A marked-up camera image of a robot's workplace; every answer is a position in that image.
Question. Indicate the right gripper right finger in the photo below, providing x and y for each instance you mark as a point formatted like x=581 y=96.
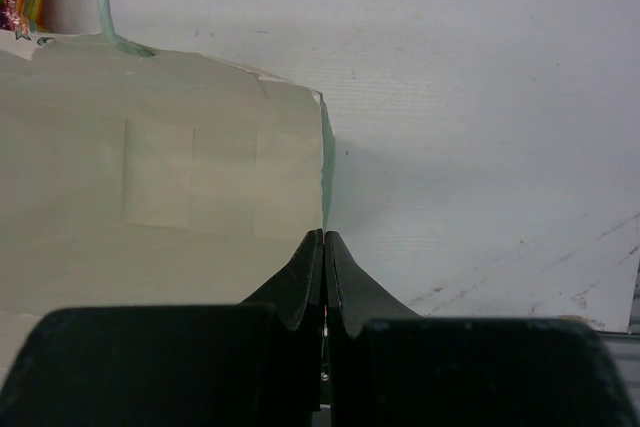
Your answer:
x=390 y=366

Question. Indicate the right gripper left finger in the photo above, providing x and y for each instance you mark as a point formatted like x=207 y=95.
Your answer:
x=256 y=363

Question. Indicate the green printed paper bag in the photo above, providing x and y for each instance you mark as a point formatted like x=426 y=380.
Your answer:
x=135 y=176

